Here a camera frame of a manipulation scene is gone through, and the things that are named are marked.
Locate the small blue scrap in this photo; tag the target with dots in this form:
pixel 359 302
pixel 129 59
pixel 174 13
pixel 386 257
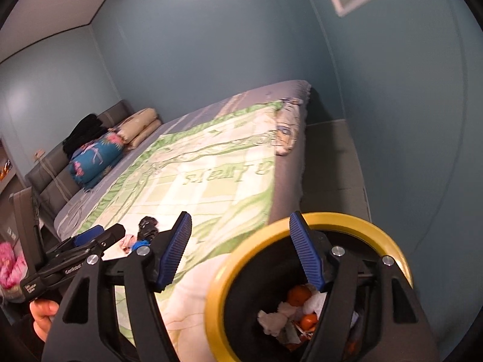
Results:
pixel 140 244

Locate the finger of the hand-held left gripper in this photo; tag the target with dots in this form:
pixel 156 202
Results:
pixel 109 233

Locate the white wall shelf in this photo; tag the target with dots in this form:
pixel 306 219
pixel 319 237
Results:
pixel 5 166

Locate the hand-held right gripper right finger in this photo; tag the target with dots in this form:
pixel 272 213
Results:
pixel 307 256

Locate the bed with grey sheet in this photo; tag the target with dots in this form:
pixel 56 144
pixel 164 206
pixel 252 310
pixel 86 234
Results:
pixel 241 101

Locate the person's left hand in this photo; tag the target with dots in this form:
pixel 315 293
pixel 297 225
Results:
pixel 43 315

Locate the green floral printed blanket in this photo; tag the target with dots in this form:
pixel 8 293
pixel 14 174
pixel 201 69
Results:
pixel 211 181

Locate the blue floral pillow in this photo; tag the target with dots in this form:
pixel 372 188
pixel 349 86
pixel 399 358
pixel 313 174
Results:
pixel 96 156

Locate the yellow-rimmed black trash bin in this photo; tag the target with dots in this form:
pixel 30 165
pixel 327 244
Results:
pixel 222 275

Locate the white tissue in bin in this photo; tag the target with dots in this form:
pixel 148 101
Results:
pixel 273 318

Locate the pinkish tissue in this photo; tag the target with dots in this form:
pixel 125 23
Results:
pixel 128 242

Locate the wall socket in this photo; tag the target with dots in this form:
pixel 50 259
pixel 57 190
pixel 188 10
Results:
pixel 39 154

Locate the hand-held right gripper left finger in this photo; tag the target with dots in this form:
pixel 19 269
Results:
pixel 173 249

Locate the beige stacked pillows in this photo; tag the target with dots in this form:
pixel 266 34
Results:
pixel 141 124

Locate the pink fluffy item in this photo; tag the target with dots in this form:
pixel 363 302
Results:
pixel 11 267

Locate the grey padded headboard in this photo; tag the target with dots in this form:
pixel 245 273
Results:
pixel 56 181

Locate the person's left forearm dark sleeve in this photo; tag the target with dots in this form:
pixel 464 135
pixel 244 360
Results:
pixel 26 335

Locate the black clothes pile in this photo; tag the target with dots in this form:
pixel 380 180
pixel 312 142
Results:
pixel 85 132

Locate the small black item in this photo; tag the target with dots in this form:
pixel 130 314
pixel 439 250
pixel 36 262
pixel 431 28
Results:
pixel 149 226

